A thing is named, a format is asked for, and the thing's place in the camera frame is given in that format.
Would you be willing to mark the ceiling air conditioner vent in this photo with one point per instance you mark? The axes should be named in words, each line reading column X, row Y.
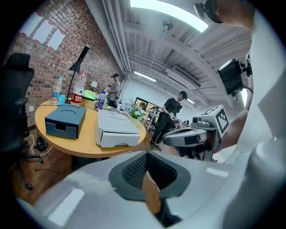
column 185, row 77

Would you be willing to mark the black box device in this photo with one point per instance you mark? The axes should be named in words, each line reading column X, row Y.
column 231, row 77

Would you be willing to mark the white box drawer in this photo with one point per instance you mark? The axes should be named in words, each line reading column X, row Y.
column 120, row 139

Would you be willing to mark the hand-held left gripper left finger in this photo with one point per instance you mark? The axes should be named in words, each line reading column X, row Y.
column 89, row 196

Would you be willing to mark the person's head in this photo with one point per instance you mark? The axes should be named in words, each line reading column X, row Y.
column 236, row 11

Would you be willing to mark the person's right forearm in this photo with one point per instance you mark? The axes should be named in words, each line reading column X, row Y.
column 234, row 129

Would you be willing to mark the linear ceiling light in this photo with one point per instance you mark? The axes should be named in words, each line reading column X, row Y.
column 144, row 76

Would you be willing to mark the potted plant with white flowers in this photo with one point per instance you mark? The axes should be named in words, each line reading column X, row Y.
column 136, row 113

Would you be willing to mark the brown cardboard box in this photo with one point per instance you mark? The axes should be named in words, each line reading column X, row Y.
column 88, row 104

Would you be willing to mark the white box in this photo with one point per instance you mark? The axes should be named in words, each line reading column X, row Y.
column 114, row 125

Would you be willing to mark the blue box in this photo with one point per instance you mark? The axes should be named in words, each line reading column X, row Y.
column 67, row 115

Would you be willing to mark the blue box drawer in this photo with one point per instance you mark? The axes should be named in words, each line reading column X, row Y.
column 52, row 128

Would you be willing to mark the black desk lamp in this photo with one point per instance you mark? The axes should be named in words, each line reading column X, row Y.
column 77, row 64

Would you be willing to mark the red label plastic bottle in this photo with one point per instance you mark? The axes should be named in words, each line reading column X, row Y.
column 78, row 91

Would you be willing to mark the black bag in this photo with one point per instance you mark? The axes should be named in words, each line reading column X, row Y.
column 41, row 143

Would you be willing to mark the large ceiling light panel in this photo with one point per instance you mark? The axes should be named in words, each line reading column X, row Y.
column 169, row 11

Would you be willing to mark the white wall socket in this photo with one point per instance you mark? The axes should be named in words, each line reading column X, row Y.
column 31, row 108

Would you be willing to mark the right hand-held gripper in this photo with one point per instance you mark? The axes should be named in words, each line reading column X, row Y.
column 217, row 118

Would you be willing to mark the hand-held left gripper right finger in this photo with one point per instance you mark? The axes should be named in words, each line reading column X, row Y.
column 201, row 183

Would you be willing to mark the black head-worn camera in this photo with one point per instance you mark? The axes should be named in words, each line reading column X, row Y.
column 210, row 10

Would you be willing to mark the white paper sheet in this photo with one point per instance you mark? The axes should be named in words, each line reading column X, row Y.
column 43, row 32
column 55, row 39
column 31, row 24

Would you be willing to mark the blue fuzzy cloth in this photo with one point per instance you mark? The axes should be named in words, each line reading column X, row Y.
column 62, row 100

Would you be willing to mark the small white table lamp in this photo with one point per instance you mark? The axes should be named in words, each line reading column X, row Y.
column 93, row 85

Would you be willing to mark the black office chair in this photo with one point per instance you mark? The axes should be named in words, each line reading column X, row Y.
column 13, row 100

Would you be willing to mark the clear bottle with blue cap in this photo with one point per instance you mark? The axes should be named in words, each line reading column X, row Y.
column 101, row 101

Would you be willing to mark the blue label water bottle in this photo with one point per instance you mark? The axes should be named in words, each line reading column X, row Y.
column 57, row 91

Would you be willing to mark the white ceiling pipes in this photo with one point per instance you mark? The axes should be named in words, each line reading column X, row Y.
column 118, row 33

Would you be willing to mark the green plastic bag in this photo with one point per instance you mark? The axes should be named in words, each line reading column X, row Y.
column 89, row 94

